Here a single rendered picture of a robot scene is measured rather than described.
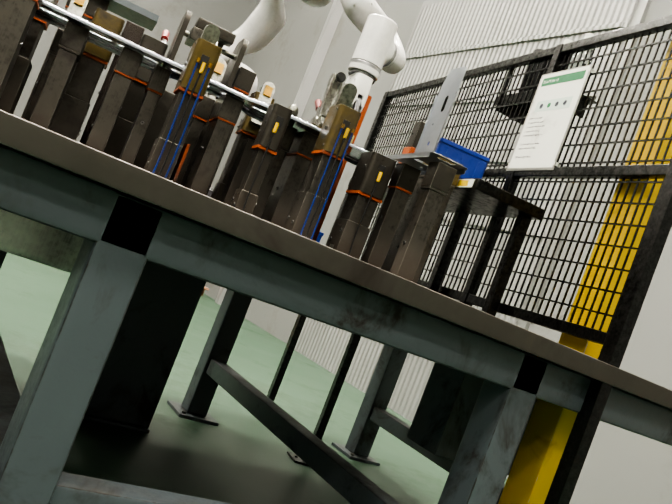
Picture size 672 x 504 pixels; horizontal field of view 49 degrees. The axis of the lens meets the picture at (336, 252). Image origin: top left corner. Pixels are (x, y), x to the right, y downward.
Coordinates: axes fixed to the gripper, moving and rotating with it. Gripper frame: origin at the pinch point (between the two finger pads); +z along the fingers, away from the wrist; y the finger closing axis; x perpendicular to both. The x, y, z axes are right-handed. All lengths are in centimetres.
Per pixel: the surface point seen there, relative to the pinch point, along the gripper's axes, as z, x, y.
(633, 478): 72, 219, -79
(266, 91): -5.1, -18.2, -19.2
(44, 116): 26, -67, 1
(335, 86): -15.3, 0.2, -20.7
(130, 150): 26, -47, -3
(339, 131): 4.4, -6.6, 20.1
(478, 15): -196, 175, -330
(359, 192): 15.3, 4.3, 18.2
